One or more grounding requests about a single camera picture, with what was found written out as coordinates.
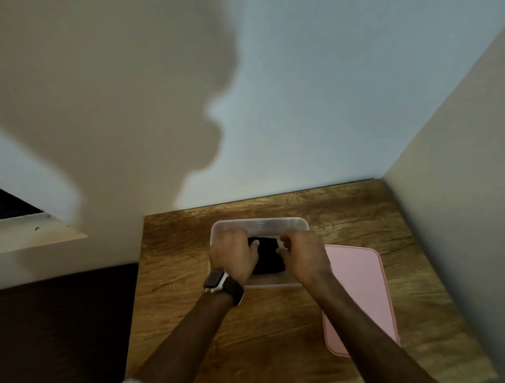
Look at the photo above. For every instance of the person's right hand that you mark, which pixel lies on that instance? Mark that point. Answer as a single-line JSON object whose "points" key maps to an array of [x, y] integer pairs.
{"points": [[305, 256]]}

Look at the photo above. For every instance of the person's left hand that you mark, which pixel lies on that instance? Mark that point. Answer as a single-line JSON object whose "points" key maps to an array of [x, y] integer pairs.
{"points": [[232, 256]]}

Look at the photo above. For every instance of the clear plastic container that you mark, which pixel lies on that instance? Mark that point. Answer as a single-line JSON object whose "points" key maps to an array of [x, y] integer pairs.
{"points": [[260, 227]]}

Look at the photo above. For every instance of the pink plastic lid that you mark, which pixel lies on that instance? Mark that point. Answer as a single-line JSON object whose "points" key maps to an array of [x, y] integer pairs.
{"points": [[363, 284]]}

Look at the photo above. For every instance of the person's right forearm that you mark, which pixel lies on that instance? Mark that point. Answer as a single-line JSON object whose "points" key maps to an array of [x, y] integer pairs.
{"points": [[363, 339]]}

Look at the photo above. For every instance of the person's left forearm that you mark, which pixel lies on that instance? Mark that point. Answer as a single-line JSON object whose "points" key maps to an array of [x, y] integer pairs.
{"points": [[185, 339]]}

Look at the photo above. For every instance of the white window ledge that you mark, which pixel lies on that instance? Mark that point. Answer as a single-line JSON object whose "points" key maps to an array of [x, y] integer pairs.
{"points": [[35, 233]]}

